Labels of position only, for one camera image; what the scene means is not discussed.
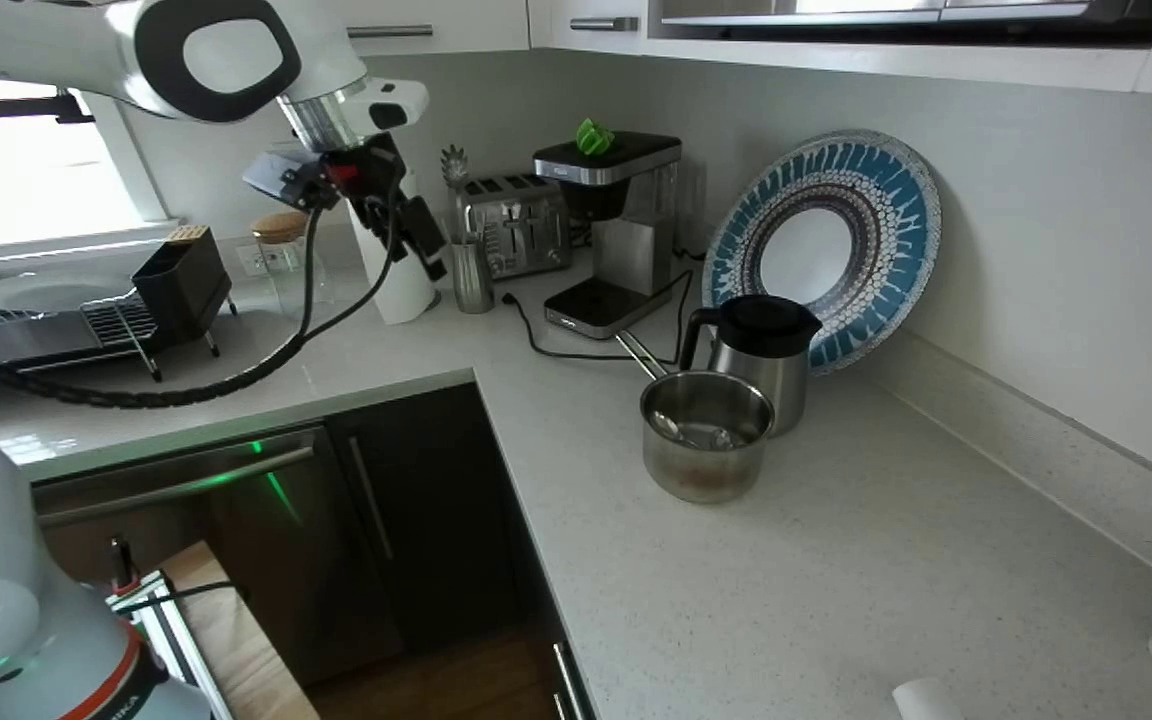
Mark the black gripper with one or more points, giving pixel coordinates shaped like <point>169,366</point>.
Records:
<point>369,183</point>

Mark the green ribbed plastic object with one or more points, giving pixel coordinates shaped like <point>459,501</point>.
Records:
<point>593,136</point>

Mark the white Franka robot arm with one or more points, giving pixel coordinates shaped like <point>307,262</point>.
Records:
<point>222,53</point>

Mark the black silver coffee machine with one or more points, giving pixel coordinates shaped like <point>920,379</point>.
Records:
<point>628,243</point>

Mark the white paper towel roll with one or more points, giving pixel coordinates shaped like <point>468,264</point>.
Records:
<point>396,297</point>

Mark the steel utensil cup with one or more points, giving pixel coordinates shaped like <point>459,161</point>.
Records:
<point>468,281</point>

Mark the small spiky ornament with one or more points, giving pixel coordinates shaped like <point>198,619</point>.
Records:
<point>454,165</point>

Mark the silver toaster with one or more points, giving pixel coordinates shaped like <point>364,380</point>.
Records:
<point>516,226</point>

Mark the glass jar cork lid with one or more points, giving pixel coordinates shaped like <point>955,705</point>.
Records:
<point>280,246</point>

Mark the black cutlery caddy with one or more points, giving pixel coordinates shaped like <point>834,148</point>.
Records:
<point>186,281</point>

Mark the dark base cabinet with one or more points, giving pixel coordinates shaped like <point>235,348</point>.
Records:
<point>441,534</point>

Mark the steel carafe black lid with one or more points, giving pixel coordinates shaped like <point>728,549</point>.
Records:
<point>763,354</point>

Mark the wooden table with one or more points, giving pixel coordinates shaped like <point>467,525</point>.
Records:
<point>236,640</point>

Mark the blue white patterned plate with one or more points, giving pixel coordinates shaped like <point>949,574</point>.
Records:
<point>888,226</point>

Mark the steel microwave oven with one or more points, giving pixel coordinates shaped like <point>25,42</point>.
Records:
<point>898,15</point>

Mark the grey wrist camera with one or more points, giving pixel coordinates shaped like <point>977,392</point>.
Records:
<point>280,174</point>

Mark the white wall cabinet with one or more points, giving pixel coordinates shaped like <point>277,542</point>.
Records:
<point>591,42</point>

